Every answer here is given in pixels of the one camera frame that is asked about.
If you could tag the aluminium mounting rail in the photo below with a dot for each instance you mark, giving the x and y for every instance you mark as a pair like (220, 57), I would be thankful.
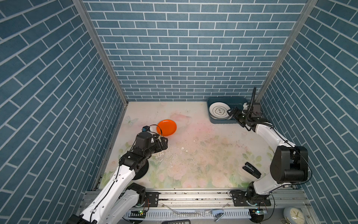
(187, 206)

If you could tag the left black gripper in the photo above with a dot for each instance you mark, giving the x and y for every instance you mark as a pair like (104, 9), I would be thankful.
(164, 144)

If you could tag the teal plastic bin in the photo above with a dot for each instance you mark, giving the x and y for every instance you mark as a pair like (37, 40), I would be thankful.
(231, 102)

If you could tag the white plate clover emblem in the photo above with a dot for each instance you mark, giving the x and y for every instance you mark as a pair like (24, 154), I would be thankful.
(219, 111)

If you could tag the white analog clock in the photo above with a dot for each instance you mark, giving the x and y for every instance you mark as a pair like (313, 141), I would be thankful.
(293, 215)

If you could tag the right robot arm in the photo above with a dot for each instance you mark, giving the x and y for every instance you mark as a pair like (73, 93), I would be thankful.
(289, 165)

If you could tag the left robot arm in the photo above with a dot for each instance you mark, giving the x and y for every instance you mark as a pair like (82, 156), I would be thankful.
(121, 193)

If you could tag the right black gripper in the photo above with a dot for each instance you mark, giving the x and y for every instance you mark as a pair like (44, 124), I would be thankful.
(236, 116)

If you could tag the black round plate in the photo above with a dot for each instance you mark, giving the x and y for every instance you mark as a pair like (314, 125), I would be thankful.
(141, 172)

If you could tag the orange plastic plate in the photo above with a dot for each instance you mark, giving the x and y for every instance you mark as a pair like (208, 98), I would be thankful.
(166, 127)

